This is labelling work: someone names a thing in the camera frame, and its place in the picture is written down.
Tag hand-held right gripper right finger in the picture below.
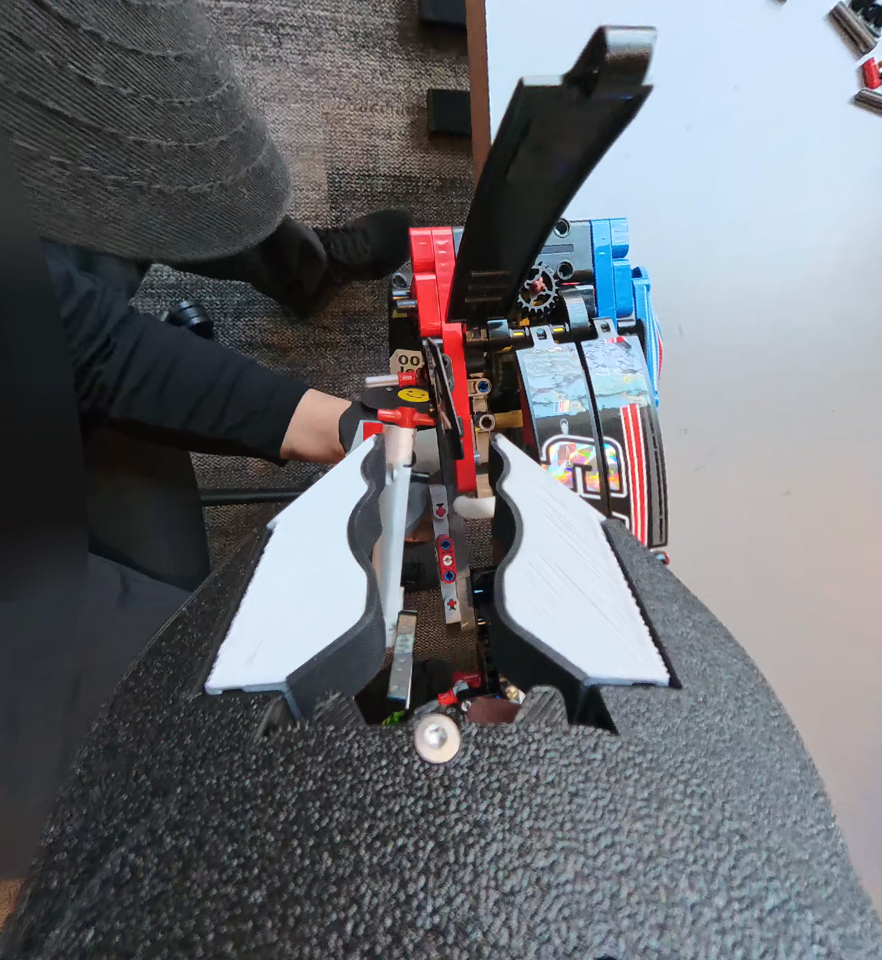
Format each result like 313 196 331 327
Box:
484 433 673 735

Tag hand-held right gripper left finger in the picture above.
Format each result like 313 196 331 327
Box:
204 435 389 723

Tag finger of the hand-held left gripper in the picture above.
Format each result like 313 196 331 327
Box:
372 427 416 648

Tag building-block toy race car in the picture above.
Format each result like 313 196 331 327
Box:
369 26 670 721

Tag person's left forearm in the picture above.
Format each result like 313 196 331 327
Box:
58 262 314 466

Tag person's left hand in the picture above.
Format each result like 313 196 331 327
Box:
282 390 352 465

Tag person's black shoe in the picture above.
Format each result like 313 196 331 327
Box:
257 210 415 312

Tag person's black pants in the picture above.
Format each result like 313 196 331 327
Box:
84 427 213 597

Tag grey knit garment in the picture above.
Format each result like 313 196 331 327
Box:
0 0 293 265

